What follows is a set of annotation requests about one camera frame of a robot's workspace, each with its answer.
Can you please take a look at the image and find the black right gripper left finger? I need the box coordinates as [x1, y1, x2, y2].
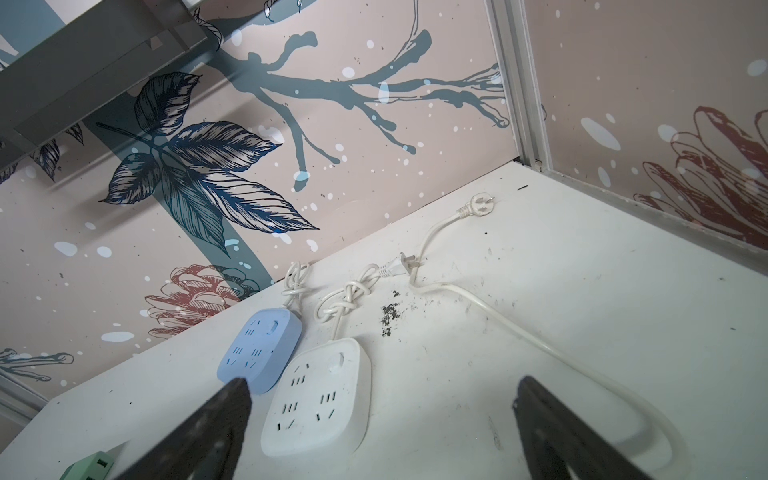
[118, 378, 252, 479]

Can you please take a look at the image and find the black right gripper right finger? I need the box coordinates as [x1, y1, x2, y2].
[512, 376, 649, 480]

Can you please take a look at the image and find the light green charger plug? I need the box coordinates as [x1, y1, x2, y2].
[60, 451, 114, 480]

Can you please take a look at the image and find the blue square power socket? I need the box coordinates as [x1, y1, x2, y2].
[217, 308, 303, 395]

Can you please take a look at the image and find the white square power socket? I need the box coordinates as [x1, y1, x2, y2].
[261, 338, 372, 458]

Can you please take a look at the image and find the blue socket white cable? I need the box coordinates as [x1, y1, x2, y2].
[280, 261, 313, 313]

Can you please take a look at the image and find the white power strip cable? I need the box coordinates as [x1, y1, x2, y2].
[407, 191, 691, 480]

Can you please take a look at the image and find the black wire basket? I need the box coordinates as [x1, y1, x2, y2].
[1, 1, 206, 167]

